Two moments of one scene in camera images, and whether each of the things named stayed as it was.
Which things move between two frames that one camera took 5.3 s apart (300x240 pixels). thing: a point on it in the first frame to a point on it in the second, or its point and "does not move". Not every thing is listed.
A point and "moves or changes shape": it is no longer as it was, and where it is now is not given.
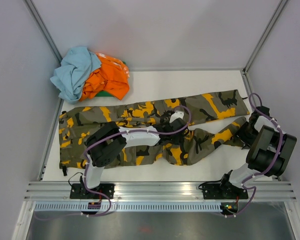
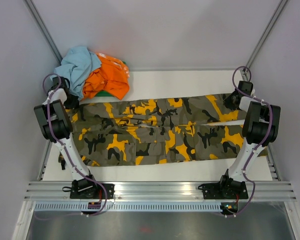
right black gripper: x=248 y=142 to x=227 y=101
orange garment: x=112 y=76 does not move
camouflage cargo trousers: x=211 y=118 moves or changes shape
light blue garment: x=69 y=77 does not move
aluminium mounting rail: x=158 y=191 does not move
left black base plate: x=79 y=191 does not move
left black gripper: x=178 y=140 to x=75 y=104
